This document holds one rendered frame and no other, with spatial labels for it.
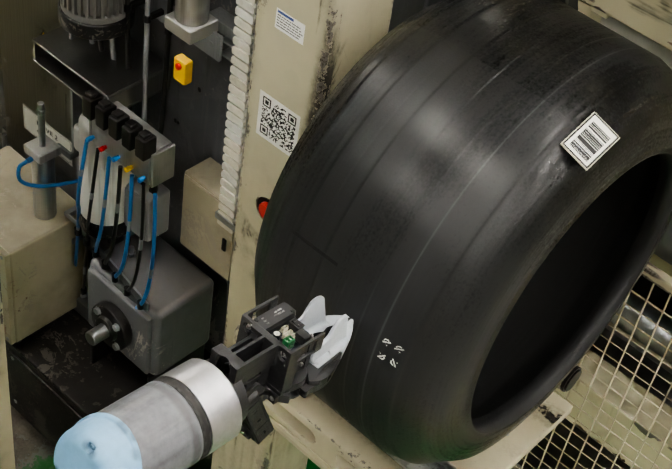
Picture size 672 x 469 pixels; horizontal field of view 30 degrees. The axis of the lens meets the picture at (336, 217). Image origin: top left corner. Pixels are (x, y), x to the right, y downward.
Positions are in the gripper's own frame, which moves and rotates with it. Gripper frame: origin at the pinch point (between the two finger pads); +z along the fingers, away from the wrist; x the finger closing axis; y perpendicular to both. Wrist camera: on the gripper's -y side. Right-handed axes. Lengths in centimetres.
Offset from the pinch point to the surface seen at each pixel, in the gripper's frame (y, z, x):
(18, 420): -121, 34, 93
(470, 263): 13.0, 6.7, -9.0
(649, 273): -17, 65, -10
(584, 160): 23.5, 19.0, -11.7
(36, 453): -122, 31, 83
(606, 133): 25.2, 23.1, -11.3
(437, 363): 0.9, 4.1, -10.6
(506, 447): -40, 40, -9
